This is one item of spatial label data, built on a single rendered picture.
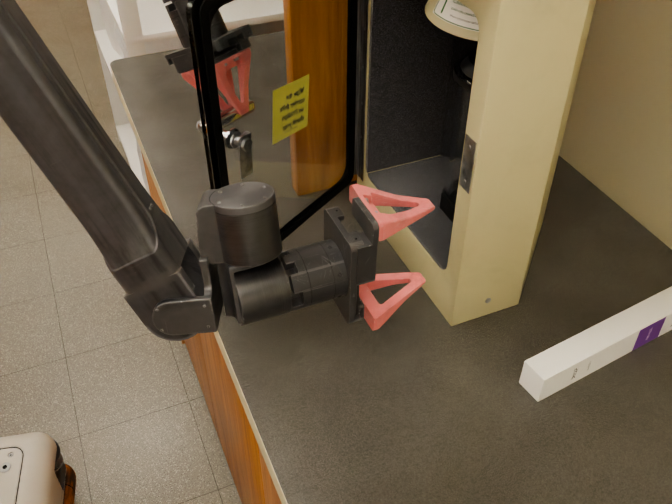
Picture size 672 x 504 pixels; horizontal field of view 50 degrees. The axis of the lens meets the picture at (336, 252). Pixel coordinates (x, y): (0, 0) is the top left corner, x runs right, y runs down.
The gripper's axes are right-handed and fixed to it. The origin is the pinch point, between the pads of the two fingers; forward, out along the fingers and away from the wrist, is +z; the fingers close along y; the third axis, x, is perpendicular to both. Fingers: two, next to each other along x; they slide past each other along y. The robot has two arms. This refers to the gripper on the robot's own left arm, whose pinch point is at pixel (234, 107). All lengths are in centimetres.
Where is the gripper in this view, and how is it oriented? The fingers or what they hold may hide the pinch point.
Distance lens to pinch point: 95.4
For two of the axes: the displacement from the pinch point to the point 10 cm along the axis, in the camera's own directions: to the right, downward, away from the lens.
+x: -5.8, 5.1, -6.3
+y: -7.3, 0.1, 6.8
